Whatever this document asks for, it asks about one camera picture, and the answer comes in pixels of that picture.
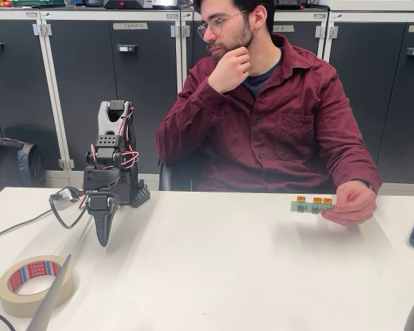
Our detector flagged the green circuit board orange connectors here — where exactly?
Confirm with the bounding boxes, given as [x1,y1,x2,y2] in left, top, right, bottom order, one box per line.
[289,194,337,216]

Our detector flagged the person's left forearm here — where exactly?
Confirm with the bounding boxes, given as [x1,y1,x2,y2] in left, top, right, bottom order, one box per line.
[327,130,383,194]

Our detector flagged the person's right forearm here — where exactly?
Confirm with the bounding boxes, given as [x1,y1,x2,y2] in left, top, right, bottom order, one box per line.
[155,77,225,165]

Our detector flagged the person's right hand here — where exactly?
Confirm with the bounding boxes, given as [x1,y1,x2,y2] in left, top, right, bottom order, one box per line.
[207,46,251,94]

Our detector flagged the person's left hand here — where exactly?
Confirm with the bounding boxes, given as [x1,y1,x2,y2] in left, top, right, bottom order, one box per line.
[321,179,378,227]

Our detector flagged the grey pointed stick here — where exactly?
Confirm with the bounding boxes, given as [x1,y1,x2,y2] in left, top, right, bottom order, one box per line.
[25,254,72,331]

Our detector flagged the dark grey backpack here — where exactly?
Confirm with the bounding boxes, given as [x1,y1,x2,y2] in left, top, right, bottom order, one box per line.
[0,137,48,205]

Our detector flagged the grey cabinet labelled team 4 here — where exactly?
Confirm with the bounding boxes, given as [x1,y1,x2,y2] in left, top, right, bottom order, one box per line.
[39,9,183,190]

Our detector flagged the beige masking tape roll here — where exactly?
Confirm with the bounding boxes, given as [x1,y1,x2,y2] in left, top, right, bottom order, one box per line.
[0,254,75,319]

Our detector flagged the grey cabinet without label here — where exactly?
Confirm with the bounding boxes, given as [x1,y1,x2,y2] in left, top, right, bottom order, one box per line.
[0,9,66,189]

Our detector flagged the man in maroon shirt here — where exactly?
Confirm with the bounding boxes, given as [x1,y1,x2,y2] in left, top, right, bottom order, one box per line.
[155,0,383,194]

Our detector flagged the black device with red logo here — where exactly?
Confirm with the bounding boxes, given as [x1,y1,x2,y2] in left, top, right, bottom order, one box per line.
[103,0,155,10]

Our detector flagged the green box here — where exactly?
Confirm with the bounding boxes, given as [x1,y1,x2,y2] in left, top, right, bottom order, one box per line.
[9,0,65,8]

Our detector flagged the grey cabinet with cropped label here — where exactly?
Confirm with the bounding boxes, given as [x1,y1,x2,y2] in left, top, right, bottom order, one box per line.
[326,10,414,196]

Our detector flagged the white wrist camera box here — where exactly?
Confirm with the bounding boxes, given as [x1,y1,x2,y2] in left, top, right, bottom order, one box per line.
[49,186,88,210]

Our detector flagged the black camera cable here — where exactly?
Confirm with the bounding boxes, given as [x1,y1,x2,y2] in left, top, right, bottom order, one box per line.
[0,188,90,241]

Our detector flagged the thick black cable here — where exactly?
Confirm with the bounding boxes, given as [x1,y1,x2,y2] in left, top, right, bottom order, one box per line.
[0,308,17,331]

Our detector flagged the round wire-rimmed eyeglasses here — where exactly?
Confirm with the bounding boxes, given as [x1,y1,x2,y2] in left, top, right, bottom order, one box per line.
[197,9,253,41]

